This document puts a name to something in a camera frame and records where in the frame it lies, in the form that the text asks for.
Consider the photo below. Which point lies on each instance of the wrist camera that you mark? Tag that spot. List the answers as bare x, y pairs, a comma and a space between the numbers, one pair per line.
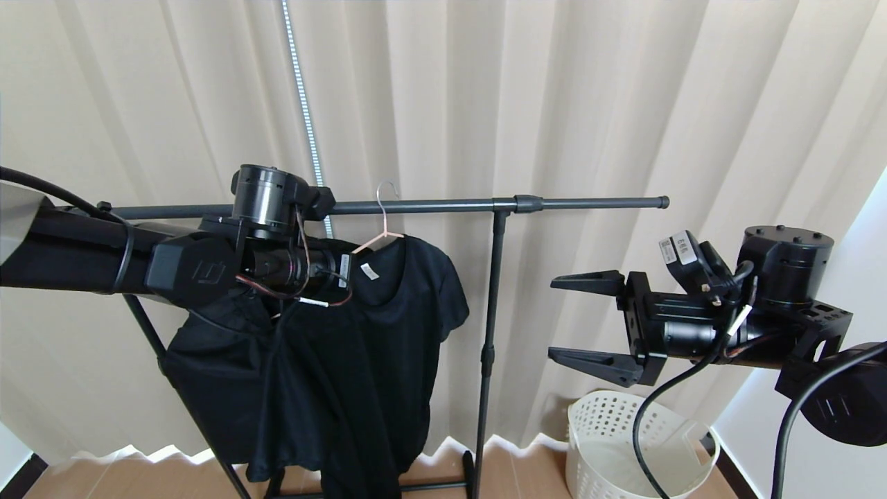
686, 260
322, 202

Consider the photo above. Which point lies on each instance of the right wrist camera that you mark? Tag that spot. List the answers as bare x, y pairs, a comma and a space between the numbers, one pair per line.
686, 260

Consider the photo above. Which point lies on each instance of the black garment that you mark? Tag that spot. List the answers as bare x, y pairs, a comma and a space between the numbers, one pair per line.
360, 360

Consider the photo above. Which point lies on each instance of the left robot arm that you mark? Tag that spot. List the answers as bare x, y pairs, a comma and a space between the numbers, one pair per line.
90, 249

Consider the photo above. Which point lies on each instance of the beige curtain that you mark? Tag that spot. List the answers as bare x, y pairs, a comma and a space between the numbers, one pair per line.
554, 90

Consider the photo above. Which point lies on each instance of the black clothes rack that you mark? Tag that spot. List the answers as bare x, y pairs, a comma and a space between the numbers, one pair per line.
554, 204

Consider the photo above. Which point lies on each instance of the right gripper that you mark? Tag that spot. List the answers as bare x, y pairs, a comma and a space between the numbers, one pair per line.
665, 329

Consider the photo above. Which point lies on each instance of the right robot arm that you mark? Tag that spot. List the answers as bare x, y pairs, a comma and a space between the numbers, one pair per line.
786, 270

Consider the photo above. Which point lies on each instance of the black shorts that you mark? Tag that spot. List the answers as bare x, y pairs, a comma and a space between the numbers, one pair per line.
215, 388

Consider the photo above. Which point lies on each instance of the white laundry basket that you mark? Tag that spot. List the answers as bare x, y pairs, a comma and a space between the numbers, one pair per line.
637, 450

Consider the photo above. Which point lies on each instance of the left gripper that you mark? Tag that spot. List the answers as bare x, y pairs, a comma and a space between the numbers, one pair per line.
315, 267

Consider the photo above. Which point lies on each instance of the pink clothes hanger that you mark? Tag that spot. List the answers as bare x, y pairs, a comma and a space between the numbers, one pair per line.
381, 222

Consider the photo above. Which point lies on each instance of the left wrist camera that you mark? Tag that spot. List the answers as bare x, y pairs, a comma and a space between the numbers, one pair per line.
322, 202

